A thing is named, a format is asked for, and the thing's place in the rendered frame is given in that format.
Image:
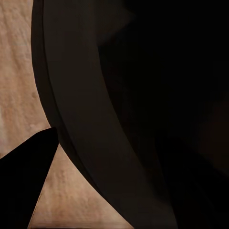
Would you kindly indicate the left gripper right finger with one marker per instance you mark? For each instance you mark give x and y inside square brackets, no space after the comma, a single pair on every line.
[199,192]

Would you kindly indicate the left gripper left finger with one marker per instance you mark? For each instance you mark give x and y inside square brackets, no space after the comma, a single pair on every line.
[22,175]

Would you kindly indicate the cauldron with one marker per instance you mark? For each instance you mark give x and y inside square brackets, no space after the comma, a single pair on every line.
[108,72]

